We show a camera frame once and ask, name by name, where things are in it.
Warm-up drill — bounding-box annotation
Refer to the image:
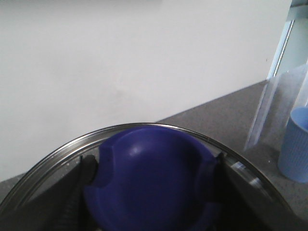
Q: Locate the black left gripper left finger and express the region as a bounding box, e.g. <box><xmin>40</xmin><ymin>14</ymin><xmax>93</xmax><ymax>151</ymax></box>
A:
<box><xmin>0</xmin><ymin>155</ymin><xmax>97</xmax><ymax>231</ymax></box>

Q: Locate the light blue ribbed cup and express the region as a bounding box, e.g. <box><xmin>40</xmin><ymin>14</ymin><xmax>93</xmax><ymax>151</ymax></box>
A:
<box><xmin>278</xmin><ymin>107</ymin><xmax>308</xmax><ymax>183</ymax></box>

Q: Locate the glass lid with blue knob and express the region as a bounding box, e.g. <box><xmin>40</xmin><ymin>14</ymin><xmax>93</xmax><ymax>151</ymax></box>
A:
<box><xmin>0</xmin><ymin>124</ymin><xmax>292</xmax><ymax>231</ymax></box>

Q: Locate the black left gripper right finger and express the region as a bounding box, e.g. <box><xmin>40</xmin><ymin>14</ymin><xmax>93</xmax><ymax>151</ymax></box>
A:
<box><xmin>214</xmin><ymin>154</ymin><xmax>308</xmax><ymax>231</ymax></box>

